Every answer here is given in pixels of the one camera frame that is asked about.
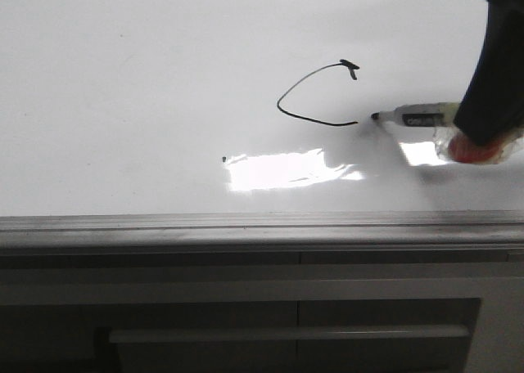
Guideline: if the white whiteboard with aluminium frame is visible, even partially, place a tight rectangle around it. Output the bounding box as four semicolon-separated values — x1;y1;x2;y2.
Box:
1;0;523;252

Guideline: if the white cabinet with drawer handle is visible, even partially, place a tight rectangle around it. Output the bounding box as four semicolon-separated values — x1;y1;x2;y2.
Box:
1;249;523;372

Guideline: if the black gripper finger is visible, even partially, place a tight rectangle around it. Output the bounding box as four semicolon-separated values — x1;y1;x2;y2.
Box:
454;0;523;146

